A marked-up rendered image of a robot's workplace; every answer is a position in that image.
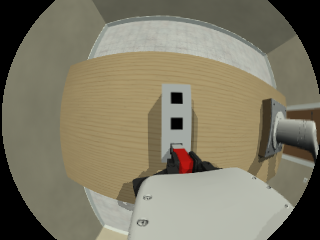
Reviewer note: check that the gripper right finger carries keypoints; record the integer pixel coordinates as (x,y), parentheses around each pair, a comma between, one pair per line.
(199,166)

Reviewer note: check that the red and grey pin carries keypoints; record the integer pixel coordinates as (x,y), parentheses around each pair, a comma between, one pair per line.
(186,162)

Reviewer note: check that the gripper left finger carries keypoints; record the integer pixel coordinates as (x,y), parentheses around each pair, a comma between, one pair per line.
(172,167)

